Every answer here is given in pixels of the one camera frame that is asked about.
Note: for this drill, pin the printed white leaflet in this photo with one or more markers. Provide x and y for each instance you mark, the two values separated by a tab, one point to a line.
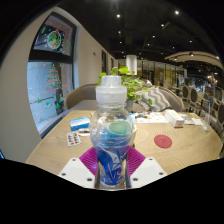
153	117

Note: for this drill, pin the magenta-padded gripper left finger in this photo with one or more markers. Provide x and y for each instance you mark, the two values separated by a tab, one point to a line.
76	171

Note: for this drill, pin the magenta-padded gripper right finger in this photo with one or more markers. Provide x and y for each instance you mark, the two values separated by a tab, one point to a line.
148	170

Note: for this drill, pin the clear drinking glass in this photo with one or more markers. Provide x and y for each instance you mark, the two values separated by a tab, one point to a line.
208	123

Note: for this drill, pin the grey curved sofa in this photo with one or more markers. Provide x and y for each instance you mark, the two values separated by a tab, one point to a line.
80	95

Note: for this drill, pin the clear bottle with blue label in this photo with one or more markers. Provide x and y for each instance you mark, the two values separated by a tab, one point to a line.
111	133

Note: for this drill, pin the small white box blue print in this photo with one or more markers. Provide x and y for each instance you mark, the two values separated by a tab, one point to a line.
184	116

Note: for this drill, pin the green potted plant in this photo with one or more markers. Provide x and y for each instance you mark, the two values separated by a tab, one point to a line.
133	83

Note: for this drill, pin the white carton with orange print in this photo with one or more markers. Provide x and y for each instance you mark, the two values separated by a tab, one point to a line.
174	117

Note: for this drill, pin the group of dining chairs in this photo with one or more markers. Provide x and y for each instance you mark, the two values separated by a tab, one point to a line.
193	95

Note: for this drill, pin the dark-framed window with stickers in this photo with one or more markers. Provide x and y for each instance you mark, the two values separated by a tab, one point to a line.
50	83

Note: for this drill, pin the person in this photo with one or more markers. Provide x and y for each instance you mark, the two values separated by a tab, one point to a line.
145	81

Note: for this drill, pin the blue and white small box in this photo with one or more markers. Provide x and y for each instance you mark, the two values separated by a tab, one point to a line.
79	123

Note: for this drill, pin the group of ceiling spotlights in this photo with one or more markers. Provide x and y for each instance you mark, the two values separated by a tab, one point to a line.
118	15

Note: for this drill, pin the white printed paper sheet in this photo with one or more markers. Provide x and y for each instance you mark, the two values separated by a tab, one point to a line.
197	122

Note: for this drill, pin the flat round red coaster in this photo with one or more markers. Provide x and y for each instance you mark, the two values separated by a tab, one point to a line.
163	141

